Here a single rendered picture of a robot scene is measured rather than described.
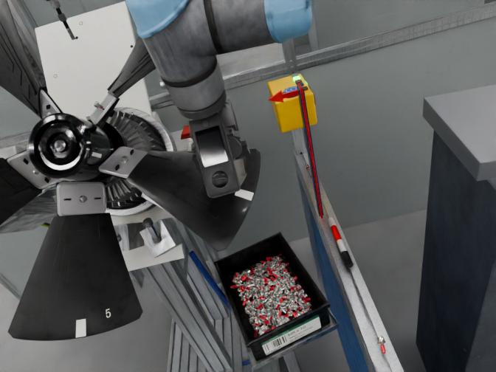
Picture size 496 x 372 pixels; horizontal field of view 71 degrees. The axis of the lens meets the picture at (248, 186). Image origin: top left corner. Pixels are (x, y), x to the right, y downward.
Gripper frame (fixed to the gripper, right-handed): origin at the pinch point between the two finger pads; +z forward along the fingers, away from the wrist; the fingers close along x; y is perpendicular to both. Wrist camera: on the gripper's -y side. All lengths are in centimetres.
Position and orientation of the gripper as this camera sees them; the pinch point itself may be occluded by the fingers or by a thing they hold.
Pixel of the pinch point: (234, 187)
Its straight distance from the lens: 63.1
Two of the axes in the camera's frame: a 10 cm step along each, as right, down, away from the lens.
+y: -1.5, -7.9, 5.9
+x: -9.7, 2.4, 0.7
